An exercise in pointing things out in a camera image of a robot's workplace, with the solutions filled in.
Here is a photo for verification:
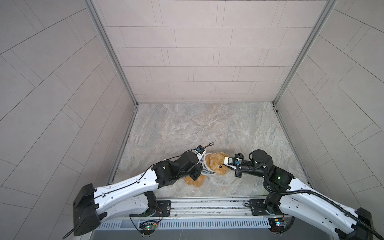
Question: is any blue white striped knit sweater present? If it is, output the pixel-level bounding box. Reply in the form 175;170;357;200
200;154;216;176

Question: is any brown plush teddy bear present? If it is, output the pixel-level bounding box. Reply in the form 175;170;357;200
184;153;230;188

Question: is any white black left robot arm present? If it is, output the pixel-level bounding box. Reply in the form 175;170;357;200
70;146;206;236

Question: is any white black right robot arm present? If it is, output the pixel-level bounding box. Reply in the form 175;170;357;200
224;150;383;240

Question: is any left green circuit board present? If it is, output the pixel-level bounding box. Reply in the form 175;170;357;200
140;220;159;236

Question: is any green circuit board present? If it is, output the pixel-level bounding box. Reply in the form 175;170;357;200
268;218;286;233
140;220;159;236

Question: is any right green circuit board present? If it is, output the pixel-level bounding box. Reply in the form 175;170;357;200
268;218;286;233

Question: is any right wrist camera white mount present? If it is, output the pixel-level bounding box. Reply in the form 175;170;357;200
224;157;243;168

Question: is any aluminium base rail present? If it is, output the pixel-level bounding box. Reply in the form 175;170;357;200
90;196;299;235

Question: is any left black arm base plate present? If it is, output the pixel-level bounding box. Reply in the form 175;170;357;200
151;200;172;217

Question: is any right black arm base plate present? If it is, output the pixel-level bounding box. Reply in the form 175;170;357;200
244;199;287;218

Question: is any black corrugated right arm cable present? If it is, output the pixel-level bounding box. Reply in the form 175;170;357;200
235;151;384;240

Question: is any right aluminium corner post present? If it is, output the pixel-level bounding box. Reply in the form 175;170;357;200
272;0;338;108

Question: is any aluminium corner post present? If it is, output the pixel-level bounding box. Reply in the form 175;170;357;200
84;0;139;108
272;0;338;108

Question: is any left aluminium corner post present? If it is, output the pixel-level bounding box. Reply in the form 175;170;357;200
84;0;139;108

